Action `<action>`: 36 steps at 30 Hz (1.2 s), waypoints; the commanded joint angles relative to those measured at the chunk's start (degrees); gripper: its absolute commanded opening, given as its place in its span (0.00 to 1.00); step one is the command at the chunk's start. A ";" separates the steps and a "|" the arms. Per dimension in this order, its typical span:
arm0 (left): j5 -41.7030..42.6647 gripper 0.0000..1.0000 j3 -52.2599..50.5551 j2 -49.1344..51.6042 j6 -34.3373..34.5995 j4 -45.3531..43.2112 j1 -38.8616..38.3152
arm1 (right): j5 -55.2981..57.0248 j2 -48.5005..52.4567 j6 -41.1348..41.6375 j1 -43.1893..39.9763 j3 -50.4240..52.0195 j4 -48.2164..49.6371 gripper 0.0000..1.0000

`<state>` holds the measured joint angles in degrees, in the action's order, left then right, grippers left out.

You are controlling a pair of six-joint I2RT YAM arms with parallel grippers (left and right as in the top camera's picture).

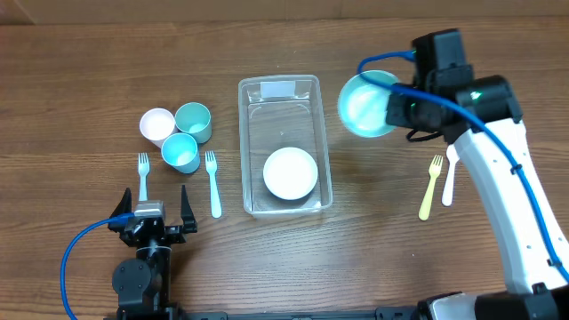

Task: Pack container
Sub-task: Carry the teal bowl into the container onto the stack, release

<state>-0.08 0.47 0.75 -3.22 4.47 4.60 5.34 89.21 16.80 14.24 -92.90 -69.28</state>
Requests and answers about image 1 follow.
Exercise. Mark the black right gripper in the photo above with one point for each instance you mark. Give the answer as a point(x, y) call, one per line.
point(398, 116)

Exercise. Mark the light blue fork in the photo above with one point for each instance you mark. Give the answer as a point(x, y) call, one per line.
point(143, 171)

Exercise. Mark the blue cup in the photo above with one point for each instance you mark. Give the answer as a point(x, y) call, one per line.
point(180, 151)

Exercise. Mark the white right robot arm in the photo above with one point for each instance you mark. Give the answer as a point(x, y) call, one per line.
point(483, 121)

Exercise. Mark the white bowl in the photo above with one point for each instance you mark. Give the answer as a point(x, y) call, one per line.
point(290, 173)

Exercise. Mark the white spoon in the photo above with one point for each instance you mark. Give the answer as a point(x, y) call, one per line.
point(453, 158)

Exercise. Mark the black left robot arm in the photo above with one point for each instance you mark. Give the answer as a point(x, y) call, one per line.
point(143, 284)

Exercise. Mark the clear plastic container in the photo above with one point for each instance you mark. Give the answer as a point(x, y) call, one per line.
point(283, 111)

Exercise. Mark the white cup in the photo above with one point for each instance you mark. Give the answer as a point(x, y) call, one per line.
point(156, 125)

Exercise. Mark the green cup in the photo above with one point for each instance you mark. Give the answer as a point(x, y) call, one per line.
point(195, 119)

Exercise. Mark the white fork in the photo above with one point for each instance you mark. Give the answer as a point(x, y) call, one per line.
point(211, 168)

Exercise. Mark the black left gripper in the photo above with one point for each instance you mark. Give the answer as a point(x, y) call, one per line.
point(178, 235)

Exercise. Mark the yellow fork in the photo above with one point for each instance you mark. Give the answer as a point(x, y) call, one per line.
point(434, 172)

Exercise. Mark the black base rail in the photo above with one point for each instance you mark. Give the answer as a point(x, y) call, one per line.
point(381, 313)

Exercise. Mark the teal bowl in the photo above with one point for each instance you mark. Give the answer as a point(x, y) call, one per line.
point(362, 106)

